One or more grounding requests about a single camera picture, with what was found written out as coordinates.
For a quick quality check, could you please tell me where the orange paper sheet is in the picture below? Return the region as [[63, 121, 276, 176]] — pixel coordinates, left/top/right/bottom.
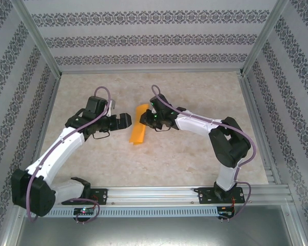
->
[[128, 103, 149, 146]]

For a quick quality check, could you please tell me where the circuit board with green light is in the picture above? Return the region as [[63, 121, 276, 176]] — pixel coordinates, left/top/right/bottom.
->
[[73, 208, 96, 215]]

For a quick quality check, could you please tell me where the grey metal panel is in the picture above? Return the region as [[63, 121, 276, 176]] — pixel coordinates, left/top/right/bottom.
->
[[2, 204, 307, 246]]

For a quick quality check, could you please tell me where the circuit board with blue light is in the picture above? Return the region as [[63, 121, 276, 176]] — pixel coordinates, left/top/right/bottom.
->
[[218, 206, 236, 218]]

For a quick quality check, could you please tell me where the thin black left gripper wire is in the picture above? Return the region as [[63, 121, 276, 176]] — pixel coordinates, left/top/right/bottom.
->
[[92, 129, 111, 140]]

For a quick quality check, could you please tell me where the aluminium frame crossbar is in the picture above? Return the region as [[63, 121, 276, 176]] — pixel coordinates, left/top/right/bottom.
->
[[59, 68, 244, 75]]

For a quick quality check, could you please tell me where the aluminium table edge rail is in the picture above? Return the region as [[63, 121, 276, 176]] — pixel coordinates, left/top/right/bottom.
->
[[28, 75, 62, 171], [238, 74, 283, 185]]

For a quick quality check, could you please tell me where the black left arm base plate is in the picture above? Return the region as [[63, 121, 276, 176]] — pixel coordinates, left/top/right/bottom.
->
[[61, 188, 108, 206]]

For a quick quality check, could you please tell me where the aluminium mounting rail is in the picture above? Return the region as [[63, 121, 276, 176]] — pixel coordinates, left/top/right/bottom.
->
[[48, 186, 295, 207]]

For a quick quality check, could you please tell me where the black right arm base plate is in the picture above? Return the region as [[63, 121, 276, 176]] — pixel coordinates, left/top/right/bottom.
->
[[194, 187, 244, 205]]

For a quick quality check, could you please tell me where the slotted grey cable duct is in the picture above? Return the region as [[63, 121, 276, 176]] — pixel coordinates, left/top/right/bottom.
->
[[45, 207, 219, 218]]

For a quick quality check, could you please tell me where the aluminium frame post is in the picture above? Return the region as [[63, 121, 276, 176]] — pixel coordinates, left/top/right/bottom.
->
[[13, 0, 63, 79], [239, 0, 291, 76]]

